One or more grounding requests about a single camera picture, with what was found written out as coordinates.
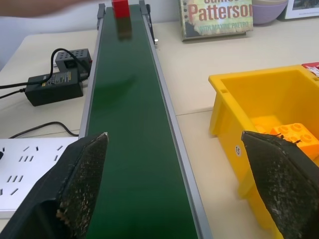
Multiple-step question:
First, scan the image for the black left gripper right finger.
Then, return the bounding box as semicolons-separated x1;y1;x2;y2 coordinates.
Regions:
241;130;319;239

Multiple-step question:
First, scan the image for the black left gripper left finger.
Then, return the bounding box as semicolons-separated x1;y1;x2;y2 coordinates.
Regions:
0;132;109;239

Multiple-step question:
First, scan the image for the green conveyor belt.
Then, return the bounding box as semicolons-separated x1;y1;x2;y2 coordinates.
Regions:
79;0;213;239

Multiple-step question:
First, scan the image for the grey control box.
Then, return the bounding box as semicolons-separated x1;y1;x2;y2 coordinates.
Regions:
55;48;93;73

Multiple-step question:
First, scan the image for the orange toy block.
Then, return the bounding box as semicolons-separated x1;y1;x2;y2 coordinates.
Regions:
271;122;319;160

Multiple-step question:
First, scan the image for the white power strip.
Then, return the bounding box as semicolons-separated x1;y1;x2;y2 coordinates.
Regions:
0;136;80;220

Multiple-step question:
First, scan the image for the yellow plastic bin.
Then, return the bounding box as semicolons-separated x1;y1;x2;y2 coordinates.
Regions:
208;64;319;239

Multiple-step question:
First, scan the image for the black power adapter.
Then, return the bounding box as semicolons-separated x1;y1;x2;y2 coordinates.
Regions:
24;69;84;107

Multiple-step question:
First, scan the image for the purple plastic bowl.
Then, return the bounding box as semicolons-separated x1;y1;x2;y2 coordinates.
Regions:
252;0;289;25

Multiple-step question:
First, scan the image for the framed picture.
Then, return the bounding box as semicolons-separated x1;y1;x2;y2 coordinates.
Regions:
284;0;319;20

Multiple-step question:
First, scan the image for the James Patterson paperback book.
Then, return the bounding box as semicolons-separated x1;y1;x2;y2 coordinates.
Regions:
179;0;254;42

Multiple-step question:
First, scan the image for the red toy block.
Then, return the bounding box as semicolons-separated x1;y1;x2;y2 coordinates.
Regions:
111;0;131;19

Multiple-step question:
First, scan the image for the black power cable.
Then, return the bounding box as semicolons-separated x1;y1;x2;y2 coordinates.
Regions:
8;121;79;139

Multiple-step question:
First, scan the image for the black adapter input cable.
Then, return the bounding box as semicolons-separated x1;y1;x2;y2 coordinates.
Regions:
0;83;28;100

